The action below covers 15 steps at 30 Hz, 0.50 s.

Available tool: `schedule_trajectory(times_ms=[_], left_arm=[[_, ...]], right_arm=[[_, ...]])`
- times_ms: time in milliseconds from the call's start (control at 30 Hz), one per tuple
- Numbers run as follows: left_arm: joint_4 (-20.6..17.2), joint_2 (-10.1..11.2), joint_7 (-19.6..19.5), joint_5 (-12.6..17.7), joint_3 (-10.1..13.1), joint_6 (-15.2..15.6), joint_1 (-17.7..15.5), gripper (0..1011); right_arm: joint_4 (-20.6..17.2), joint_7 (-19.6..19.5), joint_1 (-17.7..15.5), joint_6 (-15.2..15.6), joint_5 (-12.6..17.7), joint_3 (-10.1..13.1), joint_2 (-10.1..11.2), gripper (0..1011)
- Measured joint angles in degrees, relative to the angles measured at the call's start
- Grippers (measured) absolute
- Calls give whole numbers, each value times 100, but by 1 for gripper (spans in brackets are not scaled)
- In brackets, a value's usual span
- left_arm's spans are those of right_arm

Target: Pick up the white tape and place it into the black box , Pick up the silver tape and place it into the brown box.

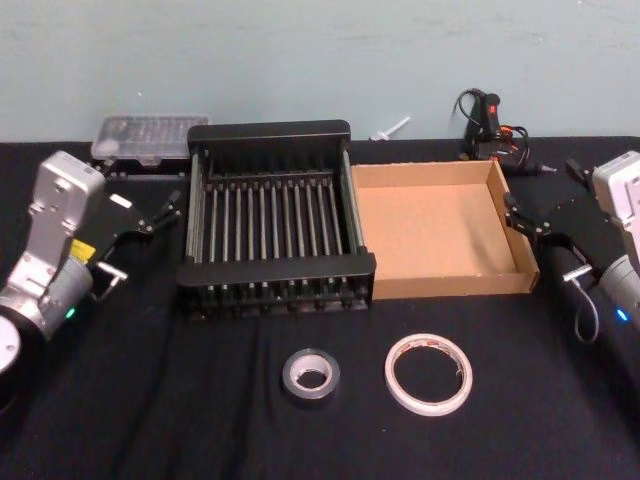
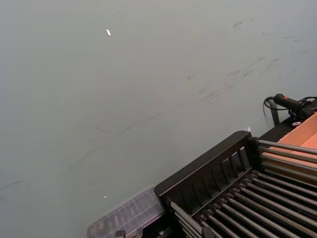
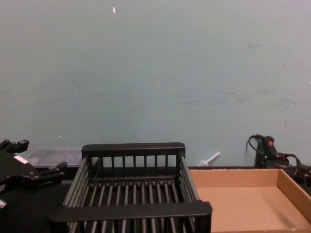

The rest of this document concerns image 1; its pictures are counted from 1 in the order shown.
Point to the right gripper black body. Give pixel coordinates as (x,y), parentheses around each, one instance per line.
(580,220)

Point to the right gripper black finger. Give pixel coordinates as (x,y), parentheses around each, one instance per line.
(515,215)
(580,175)

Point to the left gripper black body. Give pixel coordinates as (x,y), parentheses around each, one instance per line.
(117,215)

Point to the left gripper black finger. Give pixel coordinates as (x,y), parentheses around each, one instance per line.
(160,219)

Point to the white tape roll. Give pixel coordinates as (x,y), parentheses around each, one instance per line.
(430,408)

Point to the silver tape roll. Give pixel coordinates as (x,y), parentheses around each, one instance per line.
(310,401)

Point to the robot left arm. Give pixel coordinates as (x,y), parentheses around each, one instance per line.
(47,235)

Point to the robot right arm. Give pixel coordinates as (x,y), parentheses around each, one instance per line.
(625,200)

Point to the clear plastic case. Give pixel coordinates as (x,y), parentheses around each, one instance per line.
(150,135)

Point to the shallow brown cardboard tray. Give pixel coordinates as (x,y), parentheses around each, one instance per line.
(430,225)

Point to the black rack with steel bars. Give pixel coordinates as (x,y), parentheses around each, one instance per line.
(275,272)

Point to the small white plastic piece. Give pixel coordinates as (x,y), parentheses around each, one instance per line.
(392,127)

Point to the black table cloth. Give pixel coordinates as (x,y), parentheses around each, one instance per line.
(150,400)

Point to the pale wall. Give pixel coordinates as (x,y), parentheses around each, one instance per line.
(300,60)

